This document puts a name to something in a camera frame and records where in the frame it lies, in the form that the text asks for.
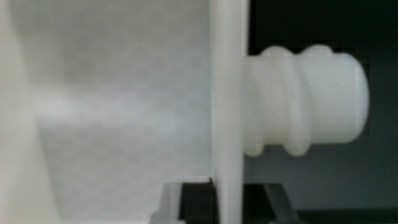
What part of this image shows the white cabinet body box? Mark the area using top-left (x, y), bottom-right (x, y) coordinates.
top-left (0, 0), bottom-right (248, 224)

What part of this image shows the white cabinet top block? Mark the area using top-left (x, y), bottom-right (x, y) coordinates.
top-left (244, 45), bottom-right (370, 157)

